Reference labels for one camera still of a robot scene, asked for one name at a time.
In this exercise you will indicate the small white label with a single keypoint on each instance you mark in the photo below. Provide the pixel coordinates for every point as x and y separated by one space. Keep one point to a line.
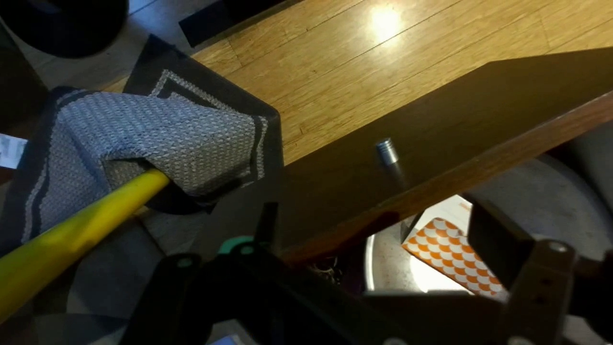
10 152

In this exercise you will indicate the white paper orange checker print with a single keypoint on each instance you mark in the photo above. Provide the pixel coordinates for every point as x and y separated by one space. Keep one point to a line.
457 255

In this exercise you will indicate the yellow pole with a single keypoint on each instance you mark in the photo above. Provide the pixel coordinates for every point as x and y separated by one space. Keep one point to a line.
64 242

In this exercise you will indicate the grey woven rug dark border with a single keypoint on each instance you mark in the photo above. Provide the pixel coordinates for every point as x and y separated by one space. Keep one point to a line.
160 135

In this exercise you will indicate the black round object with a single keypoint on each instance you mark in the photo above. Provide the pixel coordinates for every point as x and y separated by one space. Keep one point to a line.
58 21

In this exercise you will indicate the wooden drawer with knob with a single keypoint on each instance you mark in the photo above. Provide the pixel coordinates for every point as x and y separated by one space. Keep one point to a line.
480 115

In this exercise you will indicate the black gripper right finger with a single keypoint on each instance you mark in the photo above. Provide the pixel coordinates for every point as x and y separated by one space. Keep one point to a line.
543 288

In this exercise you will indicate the black flat board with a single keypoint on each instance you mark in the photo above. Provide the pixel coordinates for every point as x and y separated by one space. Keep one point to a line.
223 20

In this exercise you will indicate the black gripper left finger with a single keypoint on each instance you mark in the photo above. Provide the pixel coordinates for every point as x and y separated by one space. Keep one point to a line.
175 299

